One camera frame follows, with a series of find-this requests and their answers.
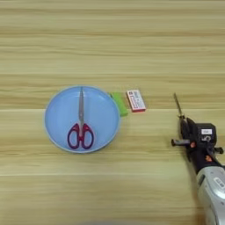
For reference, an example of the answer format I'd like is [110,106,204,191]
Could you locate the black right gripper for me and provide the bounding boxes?
[171,116,225,174]

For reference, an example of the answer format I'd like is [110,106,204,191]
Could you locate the amber handled screwdriver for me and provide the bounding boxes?
[172,92,187,120]

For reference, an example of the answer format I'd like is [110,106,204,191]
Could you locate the white red small box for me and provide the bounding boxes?
[126,89,148,113]

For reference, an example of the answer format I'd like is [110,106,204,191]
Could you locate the green rectangular block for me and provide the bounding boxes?
[109,91,129,118]

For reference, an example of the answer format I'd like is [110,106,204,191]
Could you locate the light blue round plate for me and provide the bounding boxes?
[43,84,121,155]

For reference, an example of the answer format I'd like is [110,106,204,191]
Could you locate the red handled scissors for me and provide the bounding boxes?
[67,86,95,150]

